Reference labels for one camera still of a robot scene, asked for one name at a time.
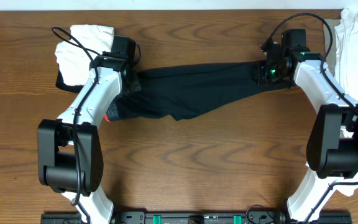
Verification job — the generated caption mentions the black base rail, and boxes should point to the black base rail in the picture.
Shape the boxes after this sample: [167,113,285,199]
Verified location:
[40,210,353,224]

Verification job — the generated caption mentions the black leggings with red waistband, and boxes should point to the black leggings with red waistband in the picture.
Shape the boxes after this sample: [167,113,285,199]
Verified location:
[104,61,289,121]

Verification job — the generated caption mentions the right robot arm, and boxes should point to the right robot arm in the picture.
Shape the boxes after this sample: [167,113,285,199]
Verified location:
[255,29,358,223]

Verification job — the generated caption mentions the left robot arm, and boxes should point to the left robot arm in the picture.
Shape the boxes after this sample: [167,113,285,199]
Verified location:
[37,36,140,223]

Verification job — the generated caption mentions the folded white garment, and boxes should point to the folded white garment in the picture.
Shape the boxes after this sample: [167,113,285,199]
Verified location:
[55,25,114,86]

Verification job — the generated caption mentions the white ribbed garment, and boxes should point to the white ribbed garment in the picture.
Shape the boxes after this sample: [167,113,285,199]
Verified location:
[334,6,358,172]

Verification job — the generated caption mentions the black looped cable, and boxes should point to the black looped cable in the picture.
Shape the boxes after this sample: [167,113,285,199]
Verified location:
[246,204,276,224]

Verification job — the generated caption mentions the folded black garment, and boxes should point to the folded black garment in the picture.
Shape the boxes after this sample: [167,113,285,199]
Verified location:
[55,71,83,93]

